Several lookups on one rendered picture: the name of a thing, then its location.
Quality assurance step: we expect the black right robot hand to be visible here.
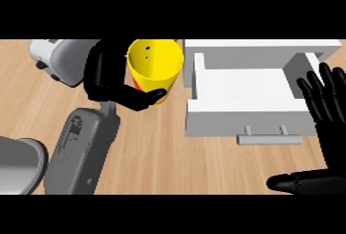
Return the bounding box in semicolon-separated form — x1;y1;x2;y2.
265;61;346;196

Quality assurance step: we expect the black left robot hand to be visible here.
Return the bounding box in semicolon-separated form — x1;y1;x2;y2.
83;38;169;112

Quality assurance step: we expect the yellow cup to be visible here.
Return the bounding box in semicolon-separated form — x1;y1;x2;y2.
126;38;185;106

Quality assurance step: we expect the white open drawer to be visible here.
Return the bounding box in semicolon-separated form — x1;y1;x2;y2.
185;52;323;138

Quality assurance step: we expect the white toaster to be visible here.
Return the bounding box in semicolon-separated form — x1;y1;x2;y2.
28;38;102;89

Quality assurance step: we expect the white cabinet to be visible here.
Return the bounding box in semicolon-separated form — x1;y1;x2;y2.
182;38;343;99

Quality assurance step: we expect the grey drawer handle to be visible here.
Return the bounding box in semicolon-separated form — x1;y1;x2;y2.
237;125;303;146

